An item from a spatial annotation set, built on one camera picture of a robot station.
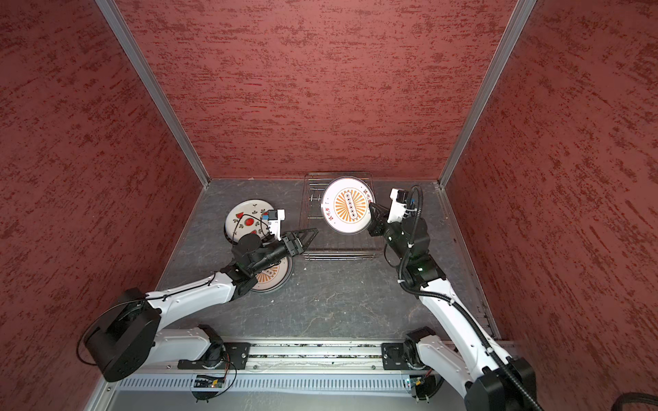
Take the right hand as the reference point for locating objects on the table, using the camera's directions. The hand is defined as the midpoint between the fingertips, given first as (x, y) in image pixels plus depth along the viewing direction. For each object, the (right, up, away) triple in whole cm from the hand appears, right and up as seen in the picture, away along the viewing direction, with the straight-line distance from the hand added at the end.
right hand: (367, 208), depth 74 cm
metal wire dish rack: (-13, -15, +26) cm, 32 cm away
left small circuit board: (-48, -50, -2) cm, 70 cm away
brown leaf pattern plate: (-6, +1, +3) cm, 7 cm away
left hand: (-16, -8, +2) cm, 18 cm away
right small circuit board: (+14, -50, -2) cm, 52 cm away
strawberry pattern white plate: (-47, -4, +29) cm, 56 cm away
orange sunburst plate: (-31, -24, +14) cm, 42 cm away
